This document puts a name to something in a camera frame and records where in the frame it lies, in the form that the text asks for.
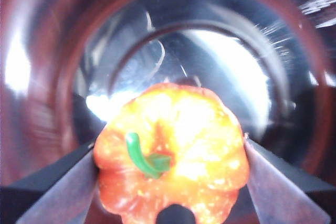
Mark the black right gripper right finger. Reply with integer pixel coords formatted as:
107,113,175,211
243,132,336,224

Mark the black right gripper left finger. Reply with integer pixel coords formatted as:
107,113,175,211
0,141,101,224

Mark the orange toy pumpkin green stem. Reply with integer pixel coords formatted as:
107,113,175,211
93,82,250,224

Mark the pale green electric steamer pot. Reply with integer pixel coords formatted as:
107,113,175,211
0,0,336,224

